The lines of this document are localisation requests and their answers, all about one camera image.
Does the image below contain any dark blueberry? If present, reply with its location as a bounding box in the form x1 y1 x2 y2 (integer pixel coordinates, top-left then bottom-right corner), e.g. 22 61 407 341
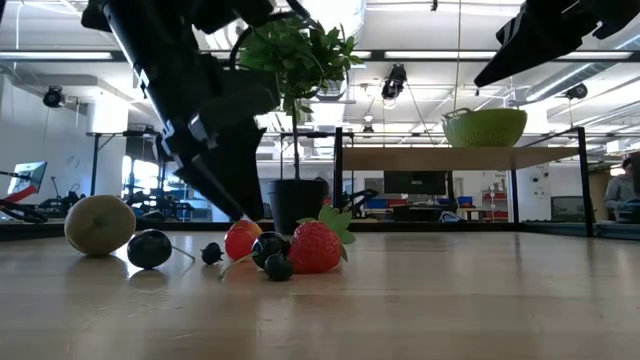
200 242 224 267
263 252 295 283

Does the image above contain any tilted computer monitor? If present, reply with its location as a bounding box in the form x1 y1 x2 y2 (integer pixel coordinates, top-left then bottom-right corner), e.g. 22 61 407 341
7 160 49 195

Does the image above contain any black wall screen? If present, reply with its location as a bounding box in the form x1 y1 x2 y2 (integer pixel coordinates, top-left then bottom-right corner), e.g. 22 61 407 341
383 171 449 196

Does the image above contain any wooden shelf with black legs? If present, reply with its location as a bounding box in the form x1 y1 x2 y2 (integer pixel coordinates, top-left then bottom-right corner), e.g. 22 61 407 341
332 126 596 240

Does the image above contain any yellow-orange cherry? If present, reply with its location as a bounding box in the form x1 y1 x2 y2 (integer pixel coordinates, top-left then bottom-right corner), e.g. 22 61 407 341
230 218 264 239

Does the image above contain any green plastic colander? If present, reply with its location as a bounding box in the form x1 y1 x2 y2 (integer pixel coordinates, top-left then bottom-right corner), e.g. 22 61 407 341
441 107 529 149

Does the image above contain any large red strawberry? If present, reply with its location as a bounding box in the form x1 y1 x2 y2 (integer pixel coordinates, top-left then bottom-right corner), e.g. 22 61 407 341
288 205 357 275

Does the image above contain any black overhead beam with lights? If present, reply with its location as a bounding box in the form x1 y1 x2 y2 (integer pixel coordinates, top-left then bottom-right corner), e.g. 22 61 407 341
0 48 640 63

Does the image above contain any green-brown kiwi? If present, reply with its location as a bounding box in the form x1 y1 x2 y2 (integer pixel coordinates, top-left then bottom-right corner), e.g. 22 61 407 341
63 194 137 259

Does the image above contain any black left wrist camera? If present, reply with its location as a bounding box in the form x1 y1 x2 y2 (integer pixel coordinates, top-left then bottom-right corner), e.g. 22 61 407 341
199 67 281 134

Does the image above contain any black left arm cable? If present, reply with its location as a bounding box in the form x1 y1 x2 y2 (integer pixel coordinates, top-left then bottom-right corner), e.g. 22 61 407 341
229 0 314 71

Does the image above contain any dark monitor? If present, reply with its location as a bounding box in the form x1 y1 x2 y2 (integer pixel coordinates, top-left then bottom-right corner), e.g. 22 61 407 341
550 195 585 221

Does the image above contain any green plant in black pot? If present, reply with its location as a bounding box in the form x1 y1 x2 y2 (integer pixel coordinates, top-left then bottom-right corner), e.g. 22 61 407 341
237 14 365 235

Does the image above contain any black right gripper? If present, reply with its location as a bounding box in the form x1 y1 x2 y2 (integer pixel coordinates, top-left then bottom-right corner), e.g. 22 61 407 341
473 0 640 89

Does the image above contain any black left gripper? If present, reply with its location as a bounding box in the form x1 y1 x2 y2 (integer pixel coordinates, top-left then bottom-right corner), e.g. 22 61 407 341
81 0 268 223

